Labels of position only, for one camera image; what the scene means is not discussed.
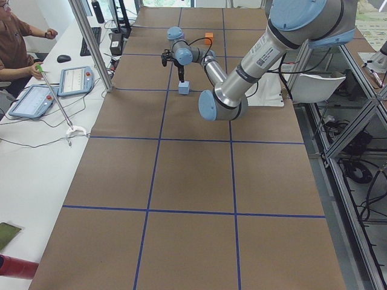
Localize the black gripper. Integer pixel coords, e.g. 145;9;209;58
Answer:
173;59;184;82

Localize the light blue foam block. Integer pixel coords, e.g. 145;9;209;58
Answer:
178;81;190;95

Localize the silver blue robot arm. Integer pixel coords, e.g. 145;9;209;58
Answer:
161;0;357;121

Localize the orange foam block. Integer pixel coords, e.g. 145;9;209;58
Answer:
204;32;213;45

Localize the black monitor stand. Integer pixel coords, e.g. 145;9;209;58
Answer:
108;0;132;39

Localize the black power adapter box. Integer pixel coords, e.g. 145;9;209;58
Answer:
109;33;123;56

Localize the black keyboard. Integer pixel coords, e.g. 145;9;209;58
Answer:
79;26;102;57

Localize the far blue teach pendant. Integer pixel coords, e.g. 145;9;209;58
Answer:
58;66;94;97

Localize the blue teach pendant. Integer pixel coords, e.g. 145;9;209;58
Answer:
8;85;54;118
58;66;94;97

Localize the black water bottle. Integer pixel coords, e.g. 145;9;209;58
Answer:
91;0;105;24

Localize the black computer mouse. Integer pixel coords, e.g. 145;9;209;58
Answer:
57;54;71;63

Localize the white plastic chair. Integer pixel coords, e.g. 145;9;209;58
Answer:
291;74;346;103

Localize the near blue teach pendant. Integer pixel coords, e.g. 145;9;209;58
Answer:
8;85;54;118

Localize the person in brown shirt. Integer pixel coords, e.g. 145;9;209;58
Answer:
1;1;58;97

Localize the green cloth pouch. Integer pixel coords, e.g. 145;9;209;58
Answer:
0;222;21;250

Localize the red cylinder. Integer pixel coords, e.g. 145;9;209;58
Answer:
1;254;39;280

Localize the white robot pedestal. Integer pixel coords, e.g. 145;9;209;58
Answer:
244;0;285;108

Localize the grey aluminium frame post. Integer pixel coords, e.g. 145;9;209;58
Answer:
68;0;113;92

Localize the green handled reacher grabber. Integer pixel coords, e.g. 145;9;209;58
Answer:
36;63;87;147

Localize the aluminium side frame rack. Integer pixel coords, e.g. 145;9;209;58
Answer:
304;30;386;289

